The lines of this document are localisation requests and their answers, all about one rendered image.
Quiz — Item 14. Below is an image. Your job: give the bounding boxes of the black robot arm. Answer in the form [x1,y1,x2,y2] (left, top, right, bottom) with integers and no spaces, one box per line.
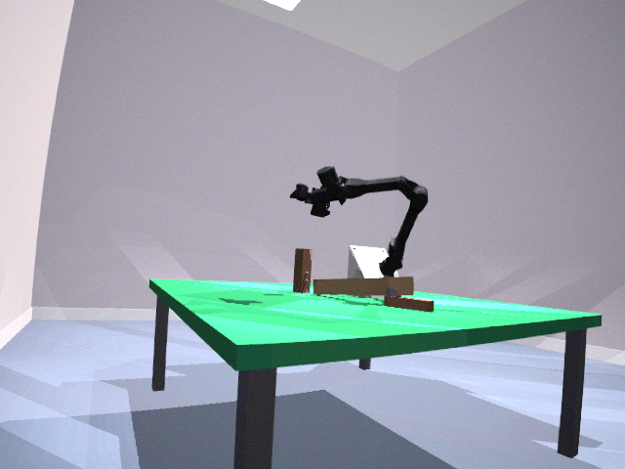
[311,166,428,277]

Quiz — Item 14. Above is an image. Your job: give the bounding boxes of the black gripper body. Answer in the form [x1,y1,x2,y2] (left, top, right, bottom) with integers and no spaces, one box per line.
[296,183,330,209]

